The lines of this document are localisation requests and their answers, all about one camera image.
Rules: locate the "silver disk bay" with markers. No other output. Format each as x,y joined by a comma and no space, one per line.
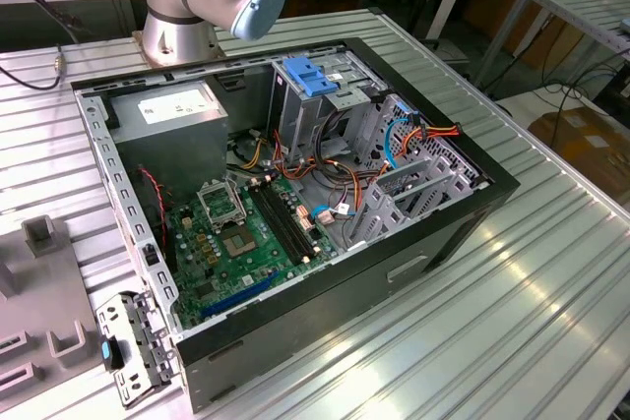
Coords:
385,221

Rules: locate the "white orange connector block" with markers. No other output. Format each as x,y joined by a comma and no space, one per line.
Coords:
305,218

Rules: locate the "black RAM slot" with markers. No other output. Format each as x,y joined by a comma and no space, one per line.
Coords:
275,228
288,223

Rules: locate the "silver optical drive cage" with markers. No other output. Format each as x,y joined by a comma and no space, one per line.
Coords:
300,115

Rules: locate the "CPU socket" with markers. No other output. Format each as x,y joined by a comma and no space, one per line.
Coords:
238,243

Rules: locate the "blue plastic drive latch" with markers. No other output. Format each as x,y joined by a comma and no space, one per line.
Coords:
307,78

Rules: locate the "blue expansion slot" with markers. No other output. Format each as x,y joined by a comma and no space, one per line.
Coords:
236,294

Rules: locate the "black PC case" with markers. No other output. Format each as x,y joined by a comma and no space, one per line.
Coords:
320,321

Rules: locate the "grey power supply unit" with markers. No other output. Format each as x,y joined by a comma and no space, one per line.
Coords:
172,144

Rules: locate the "green motherboard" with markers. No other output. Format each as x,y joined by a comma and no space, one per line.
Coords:
192,272

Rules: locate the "black case fan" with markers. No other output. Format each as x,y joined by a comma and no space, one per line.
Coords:
147,223

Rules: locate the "black latch with blue tab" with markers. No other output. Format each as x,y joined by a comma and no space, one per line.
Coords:
110,353

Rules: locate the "flat cardboard box with label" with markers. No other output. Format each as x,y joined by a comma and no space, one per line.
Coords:
590,144

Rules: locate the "grey parts rack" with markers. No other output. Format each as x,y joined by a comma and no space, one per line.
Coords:
44,292

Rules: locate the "metal slat side table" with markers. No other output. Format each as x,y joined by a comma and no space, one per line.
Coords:
571,2

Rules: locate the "small black case switch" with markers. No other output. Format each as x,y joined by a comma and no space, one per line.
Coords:
150,255

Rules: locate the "hinged metal slot bracket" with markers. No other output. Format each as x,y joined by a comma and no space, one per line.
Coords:
143,341

